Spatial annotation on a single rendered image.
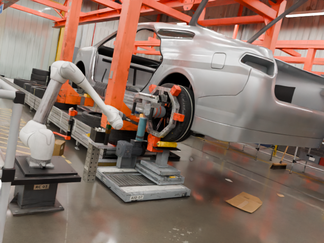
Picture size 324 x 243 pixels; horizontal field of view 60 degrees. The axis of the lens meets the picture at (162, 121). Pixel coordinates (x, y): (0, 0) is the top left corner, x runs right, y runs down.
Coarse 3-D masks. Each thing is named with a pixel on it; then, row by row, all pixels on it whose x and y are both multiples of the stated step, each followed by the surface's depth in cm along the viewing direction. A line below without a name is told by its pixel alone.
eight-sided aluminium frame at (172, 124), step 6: (156, 90) 318; (162, 90) 308; (168, 90) 300; (174, 96) 299; (150, 102) 332; (174, 102) 291; (174, 108) 290; (144, 114) 331; (174, 120) 295; (150, 126) 327; (168, 126) 294; (174, 126) 295; (150, 132) 319; (156, 132) 312; (162, 132) 302; (168, 132) 302
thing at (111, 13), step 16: (0, 0) 1118; (16, 0) 941; (32, 0) 1008; (48, 0) 1030; (96, 0) 835; (112, 0) 979; (160, 0) 696; (176, 0) 660; (208, 0) 562; (224, 0) 539; (48, 16) 1316; (64, 16) 1365; (80, 16) 1107; (96, 16) 1013; (112, 16) 887
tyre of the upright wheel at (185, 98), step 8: (184, 88) 310; (184, 96) 298; (192, 96) 307; (184, 104) 293; (192, 104) 300; (184, 112) 292; (192, 112) 299; (184, 120) 294; (192, 120) 300; (176, 128) 297; (184, 128) 298; (168, 136) 306; (176, 136) 303; (184, 136) 308
